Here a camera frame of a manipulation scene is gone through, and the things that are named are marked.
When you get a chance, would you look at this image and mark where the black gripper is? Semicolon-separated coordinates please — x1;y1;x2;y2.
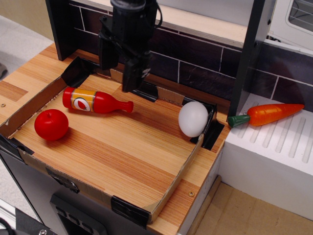
98;4;158;93

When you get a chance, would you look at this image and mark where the red hot sauce bottle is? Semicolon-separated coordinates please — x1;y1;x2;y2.
63;87;134;114

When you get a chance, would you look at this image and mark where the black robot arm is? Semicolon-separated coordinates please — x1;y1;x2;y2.
98;0;159;93

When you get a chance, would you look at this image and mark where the cardboard fence with black tape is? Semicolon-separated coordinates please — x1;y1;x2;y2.
0;55;227;235

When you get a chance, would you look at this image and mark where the light wooden shelf board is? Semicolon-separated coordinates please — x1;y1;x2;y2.
69;0;248;49

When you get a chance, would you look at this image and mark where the white toy egg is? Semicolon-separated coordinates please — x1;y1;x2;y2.
179;101;208;138

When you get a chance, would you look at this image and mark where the red toy apple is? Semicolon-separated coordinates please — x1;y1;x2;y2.
34;109;68;141

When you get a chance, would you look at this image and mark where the orange toy carrot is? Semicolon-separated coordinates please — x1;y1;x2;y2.
227;104;305;127

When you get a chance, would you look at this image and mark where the black oven control panel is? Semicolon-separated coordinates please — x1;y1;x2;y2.
49;193;108;235

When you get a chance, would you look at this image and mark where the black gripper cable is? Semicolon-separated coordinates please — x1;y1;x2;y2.
154;3;163;29

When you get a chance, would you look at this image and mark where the black left shelf post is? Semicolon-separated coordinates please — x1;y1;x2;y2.
45;0;78;61

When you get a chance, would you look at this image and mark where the black shelf post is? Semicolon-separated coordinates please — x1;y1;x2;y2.
228;0;276;116
45;0;78;61

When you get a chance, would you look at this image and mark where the black right shelf post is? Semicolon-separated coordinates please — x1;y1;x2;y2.
228;0;276;116

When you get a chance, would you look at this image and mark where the white appliance with wire rack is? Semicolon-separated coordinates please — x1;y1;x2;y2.
268;0;313;50

